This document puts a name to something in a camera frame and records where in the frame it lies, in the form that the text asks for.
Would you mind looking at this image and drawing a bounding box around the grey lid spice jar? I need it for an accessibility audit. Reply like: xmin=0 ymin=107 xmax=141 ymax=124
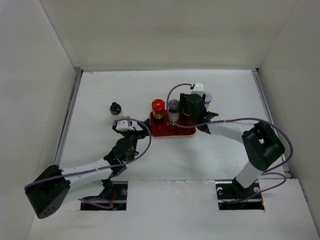
xmin=204 ymin=92 xmax=213 ymax=110

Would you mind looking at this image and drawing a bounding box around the clear cap grinder bottle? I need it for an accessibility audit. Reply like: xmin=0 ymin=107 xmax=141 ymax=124
xmin=167 ymin=99 xmax=180 ymax=127

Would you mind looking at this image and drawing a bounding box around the black cap white bottle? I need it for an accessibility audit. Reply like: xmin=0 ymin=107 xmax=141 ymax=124
xmin=109 ymin=102 xmax=125 ymax=121

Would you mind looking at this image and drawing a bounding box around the red lid sauce jar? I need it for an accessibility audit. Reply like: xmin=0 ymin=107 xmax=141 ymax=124
xmin=151 ymin=99 xmax=165 ymax=123

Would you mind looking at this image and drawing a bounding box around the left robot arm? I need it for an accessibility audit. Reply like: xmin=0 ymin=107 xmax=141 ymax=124
xmin=24 ymin=117 xmax=152 ymax=220

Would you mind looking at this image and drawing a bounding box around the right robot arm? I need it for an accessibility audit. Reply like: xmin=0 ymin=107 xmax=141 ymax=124
xmin=179 ymin=93 xmax=285 ymax=198

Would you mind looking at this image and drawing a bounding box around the red lacquer tray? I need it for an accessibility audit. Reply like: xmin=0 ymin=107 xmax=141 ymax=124
xmin=149 ymin=110 xmax=196 ymax=138

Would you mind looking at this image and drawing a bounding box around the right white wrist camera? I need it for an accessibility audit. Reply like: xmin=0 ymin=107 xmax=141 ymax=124
xmin=190 ymin=82 xmax=205 ymax=97

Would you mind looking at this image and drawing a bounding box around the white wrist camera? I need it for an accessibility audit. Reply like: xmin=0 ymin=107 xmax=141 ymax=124
xmin=114 ymin=118 xmax=133 ymax=132
xmin=190 ymin=82 xmax=205 ymax=97

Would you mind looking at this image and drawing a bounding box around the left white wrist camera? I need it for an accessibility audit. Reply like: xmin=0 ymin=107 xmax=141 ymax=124
xmin=114 ymin=118 xmax=133 ymax=132

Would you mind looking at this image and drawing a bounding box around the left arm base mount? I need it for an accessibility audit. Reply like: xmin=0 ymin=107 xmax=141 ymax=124
xmin=80 ymin=179 xmax=129 ymax=211

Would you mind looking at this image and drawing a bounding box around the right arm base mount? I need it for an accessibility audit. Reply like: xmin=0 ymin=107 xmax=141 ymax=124
xmin=215 ymin=181 xmax=265 ymax=211

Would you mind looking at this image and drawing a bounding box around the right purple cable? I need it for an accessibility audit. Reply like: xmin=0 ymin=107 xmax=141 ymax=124
xmin=166 ymin=83 xmax=294 ymax=198

